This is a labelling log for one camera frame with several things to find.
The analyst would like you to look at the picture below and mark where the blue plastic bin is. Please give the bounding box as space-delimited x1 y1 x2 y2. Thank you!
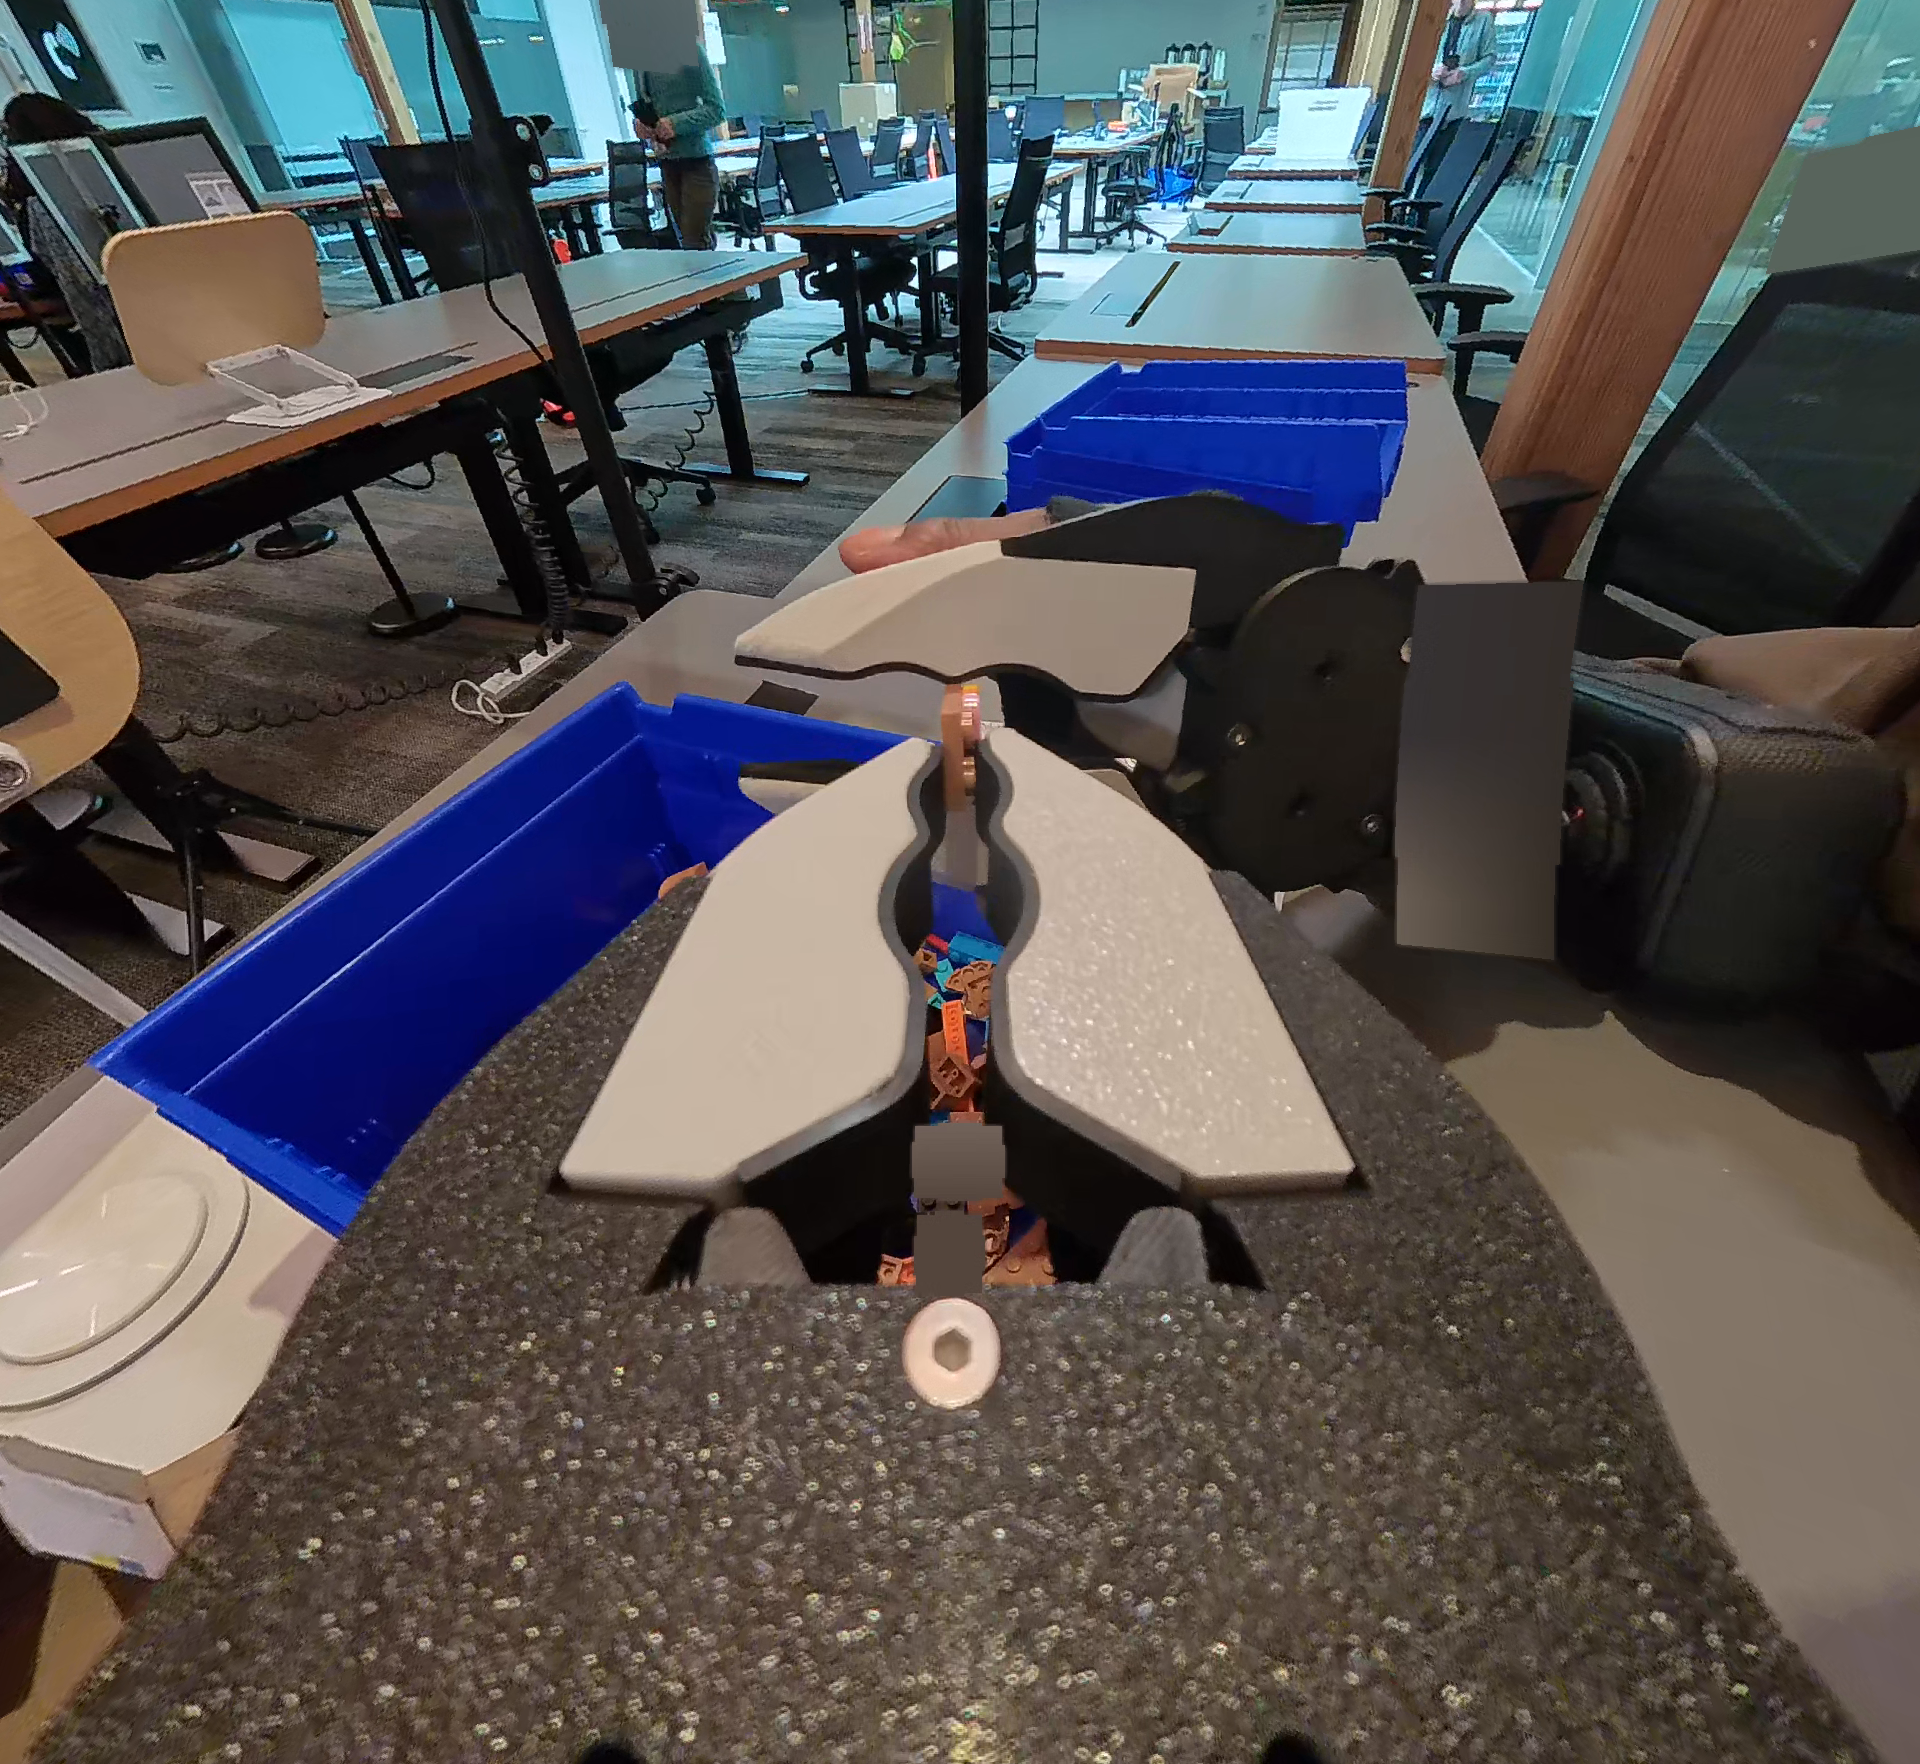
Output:
91 681 992 1286

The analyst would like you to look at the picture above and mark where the white power strip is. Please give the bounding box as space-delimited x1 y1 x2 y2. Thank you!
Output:
449 632 575 726

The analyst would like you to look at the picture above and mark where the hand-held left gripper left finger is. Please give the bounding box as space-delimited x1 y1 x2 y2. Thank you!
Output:
559 731 940 1203

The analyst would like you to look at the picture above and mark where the person's right hand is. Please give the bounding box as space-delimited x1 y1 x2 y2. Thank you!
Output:
839 517 1052 577

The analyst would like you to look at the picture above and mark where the black stand bar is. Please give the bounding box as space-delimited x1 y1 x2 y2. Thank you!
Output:
375 0 699 620

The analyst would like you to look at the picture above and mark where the pile of loose toy bricks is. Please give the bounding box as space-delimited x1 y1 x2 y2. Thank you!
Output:
659 866 1052 1286

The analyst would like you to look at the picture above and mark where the small blue storage bin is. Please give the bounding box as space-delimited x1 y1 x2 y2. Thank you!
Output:
1003 359 1412 551

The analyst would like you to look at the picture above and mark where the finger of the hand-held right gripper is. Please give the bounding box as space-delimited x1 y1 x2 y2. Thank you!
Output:
734 546 1203 704
734 757 918 820

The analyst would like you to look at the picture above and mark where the black plywood-edged panel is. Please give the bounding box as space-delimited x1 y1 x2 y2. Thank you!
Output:
0 482 143 806

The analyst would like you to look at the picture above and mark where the clear plastic tray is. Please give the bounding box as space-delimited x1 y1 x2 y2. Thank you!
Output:
208 347 395 428

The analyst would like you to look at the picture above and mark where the framed display board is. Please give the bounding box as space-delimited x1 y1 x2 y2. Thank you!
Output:
102 120 261 229

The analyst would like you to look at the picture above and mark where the open printed cardboard box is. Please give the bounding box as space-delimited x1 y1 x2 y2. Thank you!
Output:
0 1089 339 1736

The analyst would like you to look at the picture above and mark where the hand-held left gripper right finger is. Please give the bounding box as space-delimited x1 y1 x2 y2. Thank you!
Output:
979 730 1360 1195

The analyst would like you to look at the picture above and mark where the black stand pole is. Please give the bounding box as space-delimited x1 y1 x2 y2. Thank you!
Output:
952 0 994 415

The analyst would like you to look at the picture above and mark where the long wooden desk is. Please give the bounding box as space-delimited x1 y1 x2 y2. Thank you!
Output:
762 159 1111 401
1034 250 1448 372
0 250 812 628

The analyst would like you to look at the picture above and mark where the black office chair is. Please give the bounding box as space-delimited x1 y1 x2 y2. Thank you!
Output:
1492 257 1920 686
368 136 722 551
1365 115 1516 372
922 136 1058 364

